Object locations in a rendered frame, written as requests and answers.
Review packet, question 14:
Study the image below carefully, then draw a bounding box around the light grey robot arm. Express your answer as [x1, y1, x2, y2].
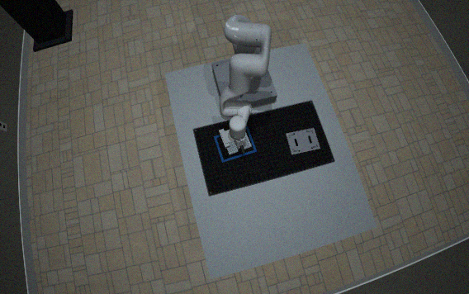
[219, 15, 272, 148]

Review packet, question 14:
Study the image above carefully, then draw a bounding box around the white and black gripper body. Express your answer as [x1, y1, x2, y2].
[234, 136, 246, 148]

